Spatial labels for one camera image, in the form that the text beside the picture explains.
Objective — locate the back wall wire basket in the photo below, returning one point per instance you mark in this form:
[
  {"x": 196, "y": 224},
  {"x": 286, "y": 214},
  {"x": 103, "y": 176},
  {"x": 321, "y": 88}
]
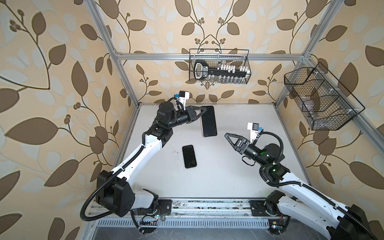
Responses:
[{"x": 213, "y": 56}]

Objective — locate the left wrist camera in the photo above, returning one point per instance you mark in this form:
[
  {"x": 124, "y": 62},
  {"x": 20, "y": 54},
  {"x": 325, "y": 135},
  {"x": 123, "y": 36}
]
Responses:
[{"x": 183, "y": 96}]

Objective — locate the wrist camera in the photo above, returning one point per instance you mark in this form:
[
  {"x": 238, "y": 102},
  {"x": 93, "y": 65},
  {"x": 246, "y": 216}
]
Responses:
[
  {"x": 183, "y": 96},
  {"x": 255, "y": 131}
]

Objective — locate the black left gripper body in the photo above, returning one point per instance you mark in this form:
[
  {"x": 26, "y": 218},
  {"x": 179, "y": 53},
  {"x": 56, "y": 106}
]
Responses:
[{"x": 189, "y": 114}]

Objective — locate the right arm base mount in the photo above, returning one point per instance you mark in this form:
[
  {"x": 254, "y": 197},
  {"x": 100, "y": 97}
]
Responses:
[{"x": 278, "y": 222}]

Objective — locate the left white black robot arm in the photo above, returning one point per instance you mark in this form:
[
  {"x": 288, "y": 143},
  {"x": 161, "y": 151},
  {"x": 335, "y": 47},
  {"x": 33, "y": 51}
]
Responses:
[{"x": 115, "y": 191}]

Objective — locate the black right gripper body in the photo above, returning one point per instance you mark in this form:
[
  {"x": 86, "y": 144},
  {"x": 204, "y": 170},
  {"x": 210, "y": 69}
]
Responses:
[{"x": 246, "y": 149}]

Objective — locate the wall wire basket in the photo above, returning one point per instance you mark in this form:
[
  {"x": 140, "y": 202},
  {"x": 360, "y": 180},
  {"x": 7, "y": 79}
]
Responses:
[
  {"x": 213, "y": 56},
  {"x": 325, "y": 101}
]

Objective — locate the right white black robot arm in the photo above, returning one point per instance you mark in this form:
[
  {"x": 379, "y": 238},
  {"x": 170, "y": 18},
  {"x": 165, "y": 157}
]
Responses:
[{"x": 294, "y": 198}]

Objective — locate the black phone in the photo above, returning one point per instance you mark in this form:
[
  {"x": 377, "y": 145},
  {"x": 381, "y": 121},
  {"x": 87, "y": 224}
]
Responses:
[{"x": 189, "y": 156}]

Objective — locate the right wall wire basket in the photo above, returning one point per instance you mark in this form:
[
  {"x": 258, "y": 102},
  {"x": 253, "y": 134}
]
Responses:
[{"x": 325, "y": 101}]

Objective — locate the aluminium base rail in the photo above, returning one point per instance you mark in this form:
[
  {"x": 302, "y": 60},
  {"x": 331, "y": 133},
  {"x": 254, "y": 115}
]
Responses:
[{"x": 208, "y": 208}]

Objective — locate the black tool in basket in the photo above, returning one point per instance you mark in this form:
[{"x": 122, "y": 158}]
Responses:
[{"x": 202, "y": 70}]

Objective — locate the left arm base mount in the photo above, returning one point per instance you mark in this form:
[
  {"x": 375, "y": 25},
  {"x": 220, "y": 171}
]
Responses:
[{"x": 147, "y": 220}]

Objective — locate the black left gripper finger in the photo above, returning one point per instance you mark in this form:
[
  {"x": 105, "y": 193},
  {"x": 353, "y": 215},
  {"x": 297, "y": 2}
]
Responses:
[
  {"x": 195, "y": 108},
  {"x": 198, "y": 113}
]

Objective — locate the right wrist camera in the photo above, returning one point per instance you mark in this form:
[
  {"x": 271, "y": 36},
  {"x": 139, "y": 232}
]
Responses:
[{"x": 255, "y": 131}]

